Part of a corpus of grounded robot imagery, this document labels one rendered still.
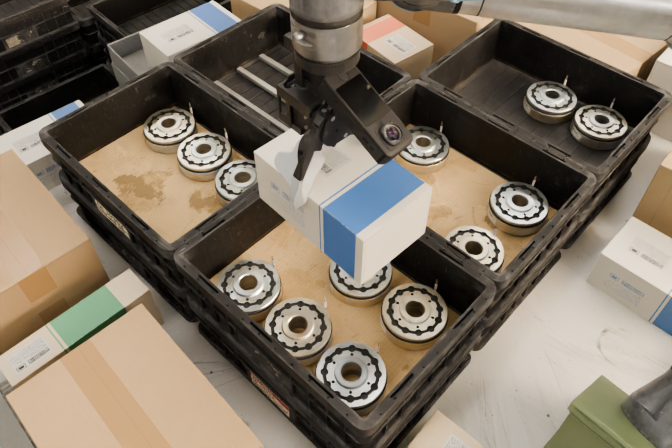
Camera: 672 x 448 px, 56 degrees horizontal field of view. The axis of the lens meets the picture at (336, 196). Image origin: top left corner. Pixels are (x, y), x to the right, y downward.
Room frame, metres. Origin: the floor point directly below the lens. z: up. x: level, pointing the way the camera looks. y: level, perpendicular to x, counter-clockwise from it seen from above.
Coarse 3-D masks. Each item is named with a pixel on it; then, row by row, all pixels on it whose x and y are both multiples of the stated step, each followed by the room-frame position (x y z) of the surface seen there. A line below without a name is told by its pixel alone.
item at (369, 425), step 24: (192, 240) 0.59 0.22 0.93; (432, 240) 0.59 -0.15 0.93; (456, 264) 0.54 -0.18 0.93; (216, 288) 0.50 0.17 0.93; (240, 312) 0.46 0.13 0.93; (480, 312) 0.47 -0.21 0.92; (264, 336) 0.43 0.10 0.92; (456, 336) 0.42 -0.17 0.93; (288, 360) 0.39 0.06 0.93; (432, 360) 0.39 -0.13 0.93; (312, 384) 0.35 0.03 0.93; (408, 384) 0.35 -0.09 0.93; (336, 408) 0.32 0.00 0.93; (384, 408) 0.32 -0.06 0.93; (360, 432) 0.30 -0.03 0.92
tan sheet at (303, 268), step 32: (288, 224) 0.70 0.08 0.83; (256, 256) 0.63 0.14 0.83; (288, 256) 0.63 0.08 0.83; (320, 256) 0.63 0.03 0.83; (288, 288) 0.57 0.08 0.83; (320, 288) 0.57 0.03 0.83; (352, 320) 0.51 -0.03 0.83; (448, 320) 0.51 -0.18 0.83; (384, 352) 0.45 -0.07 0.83; (416, 352) 0.45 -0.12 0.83
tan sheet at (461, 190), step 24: (456, 168) 0.84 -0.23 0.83; (480, 168) 0.84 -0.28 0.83; (432, 192) 0.78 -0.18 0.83; (456, 192) 0.78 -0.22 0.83; (480, 192) 0.78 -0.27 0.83; (432, 216) 0.72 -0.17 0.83; (456, 216) 0.72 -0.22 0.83; (480, 216) 0.72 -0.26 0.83; (552, 216) 0.72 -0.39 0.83; (504, 240) 0.67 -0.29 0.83; (528, 240) 0.67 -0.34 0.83; (504, 264) 0.62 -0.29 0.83
